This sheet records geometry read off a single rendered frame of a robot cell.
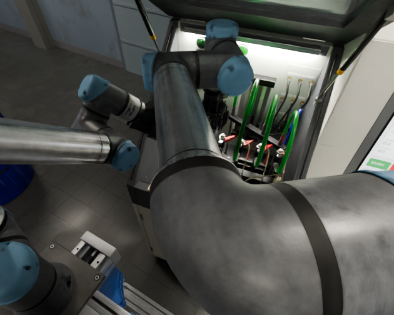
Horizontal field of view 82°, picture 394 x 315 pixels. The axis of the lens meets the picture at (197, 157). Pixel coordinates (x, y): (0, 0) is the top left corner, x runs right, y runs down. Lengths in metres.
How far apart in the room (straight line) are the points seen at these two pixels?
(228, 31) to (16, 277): 0.68
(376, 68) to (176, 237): 0.82
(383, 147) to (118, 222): 1.79
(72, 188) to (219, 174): 2.24
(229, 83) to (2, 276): 0.61
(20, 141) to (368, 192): 0.45
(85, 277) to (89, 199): 1.48
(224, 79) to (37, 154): 0.36
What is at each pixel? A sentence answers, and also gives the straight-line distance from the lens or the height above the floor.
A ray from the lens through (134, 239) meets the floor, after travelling 1.98.
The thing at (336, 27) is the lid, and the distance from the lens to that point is 0.90.
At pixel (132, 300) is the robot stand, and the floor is 0.23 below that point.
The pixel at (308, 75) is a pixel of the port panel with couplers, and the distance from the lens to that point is 1.10.
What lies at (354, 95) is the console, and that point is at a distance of 0.91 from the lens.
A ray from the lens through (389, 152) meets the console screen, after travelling 1.03.
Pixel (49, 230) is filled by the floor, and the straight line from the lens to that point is 2.25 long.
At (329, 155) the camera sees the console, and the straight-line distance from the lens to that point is 1.00.
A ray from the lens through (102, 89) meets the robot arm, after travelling 0.65.
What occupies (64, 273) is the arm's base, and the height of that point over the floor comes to 1.09.
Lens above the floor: 1.79
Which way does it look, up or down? 48 degrees down
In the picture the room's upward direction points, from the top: 3 degrees clockwise
